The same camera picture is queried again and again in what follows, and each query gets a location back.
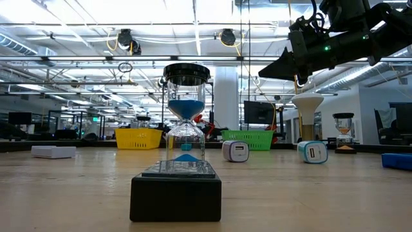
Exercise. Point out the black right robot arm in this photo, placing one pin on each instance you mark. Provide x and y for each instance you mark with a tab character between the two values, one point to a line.
386	22

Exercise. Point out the orange sand hourglass black cap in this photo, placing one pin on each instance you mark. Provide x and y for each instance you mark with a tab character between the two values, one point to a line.
343	116

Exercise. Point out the yellow plastic basket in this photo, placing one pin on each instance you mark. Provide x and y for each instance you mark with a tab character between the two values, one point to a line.
135	138

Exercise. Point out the small teal rectangular item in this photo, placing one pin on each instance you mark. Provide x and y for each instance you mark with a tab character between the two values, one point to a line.
186	147

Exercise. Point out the blue sand hourglass black cap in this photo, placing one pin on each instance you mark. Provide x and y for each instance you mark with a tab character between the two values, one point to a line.
186	108

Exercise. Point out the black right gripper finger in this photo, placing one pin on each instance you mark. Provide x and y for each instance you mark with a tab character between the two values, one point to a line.
278	69

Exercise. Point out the white digital clock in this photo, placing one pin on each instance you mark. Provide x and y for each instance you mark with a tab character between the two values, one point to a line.
53	152

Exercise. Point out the blue rectangular block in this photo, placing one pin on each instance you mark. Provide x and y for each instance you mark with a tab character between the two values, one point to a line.
397	161

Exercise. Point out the small blue bottle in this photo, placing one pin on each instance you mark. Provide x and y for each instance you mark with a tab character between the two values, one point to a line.
313	152

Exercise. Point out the green plastic basket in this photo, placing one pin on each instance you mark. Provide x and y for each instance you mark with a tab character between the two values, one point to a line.
257	138

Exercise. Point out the white dome wooden table lamp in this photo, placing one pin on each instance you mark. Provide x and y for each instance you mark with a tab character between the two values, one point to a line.
307	103

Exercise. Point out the red background robot part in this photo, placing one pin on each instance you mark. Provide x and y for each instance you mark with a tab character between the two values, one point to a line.
199	118

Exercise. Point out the purple white USB charger cube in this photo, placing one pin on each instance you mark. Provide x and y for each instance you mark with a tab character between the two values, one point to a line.
236	151

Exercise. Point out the black background monitor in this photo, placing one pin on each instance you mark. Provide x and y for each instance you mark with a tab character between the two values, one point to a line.
259	112
404	116
19	118

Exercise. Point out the black rectangular box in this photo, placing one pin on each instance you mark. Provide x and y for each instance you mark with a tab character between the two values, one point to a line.
175	199

